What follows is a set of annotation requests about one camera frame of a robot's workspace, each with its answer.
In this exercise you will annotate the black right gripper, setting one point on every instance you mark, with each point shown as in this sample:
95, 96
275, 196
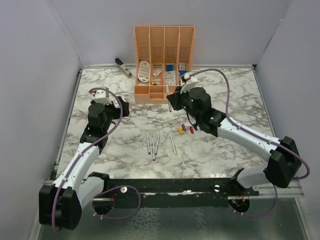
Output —
174, 98

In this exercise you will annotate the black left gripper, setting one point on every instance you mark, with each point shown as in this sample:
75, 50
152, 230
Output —
125, 107

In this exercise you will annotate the blue pen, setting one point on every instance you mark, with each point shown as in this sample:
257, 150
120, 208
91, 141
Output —
148, 143

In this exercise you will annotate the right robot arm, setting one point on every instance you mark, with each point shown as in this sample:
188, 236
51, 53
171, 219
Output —
281, 155

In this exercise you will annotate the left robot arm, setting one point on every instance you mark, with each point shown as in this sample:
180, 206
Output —
61, 204

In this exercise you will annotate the purple pen cap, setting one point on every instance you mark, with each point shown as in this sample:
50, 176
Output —
184, 127

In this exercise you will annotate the yellow pen cap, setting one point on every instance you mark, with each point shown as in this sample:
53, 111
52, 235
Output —
180, 130

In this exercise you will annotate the red pen cap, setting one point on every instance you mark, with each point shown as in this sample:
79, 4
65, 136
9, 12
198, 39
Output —
191, 129

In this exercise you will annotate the yellow pen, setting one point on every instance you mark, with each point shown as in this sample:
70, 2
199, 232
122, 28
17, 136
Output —
173, 144

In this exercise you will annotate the purple pen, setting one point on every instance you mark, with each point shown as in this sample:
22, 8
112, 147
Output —
157, 143

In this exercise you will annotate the red pen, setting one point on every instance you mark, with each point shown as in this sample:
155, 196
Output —
153, 149

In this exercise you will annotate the white paper packet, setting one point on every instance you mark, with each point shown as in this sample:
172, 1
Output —
170, 78

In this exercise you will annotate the blue eraser box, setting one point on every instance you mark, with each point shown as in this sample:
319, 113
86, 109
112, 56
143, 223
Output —
169, 67

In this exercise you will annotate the white red staples box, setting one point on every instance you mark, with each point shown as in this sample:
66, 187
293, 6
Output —
183, 66

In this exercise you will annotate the white oval label card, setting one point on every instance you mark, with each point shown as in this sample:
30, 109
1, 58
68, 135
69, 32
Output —
144, 71

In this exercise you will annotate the peach plastic desk organizer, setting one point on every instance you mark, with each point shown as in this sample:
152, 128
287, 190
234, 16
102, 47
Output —
161, 46

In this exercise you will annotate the black grey stapler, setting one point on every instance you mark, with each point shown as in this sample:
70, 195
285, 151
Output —
123, 68

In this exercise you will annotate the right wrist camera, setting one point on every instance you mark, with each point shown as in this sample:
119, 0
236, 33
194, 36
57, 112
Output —
190, 80

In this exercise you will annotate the black mounting rail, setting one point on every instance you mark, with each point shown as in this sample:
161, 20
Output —
127, 198

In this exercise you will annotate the aluminium frame rail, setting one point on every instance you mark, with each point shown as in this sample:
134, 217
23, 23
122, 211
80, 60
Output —
282, 190

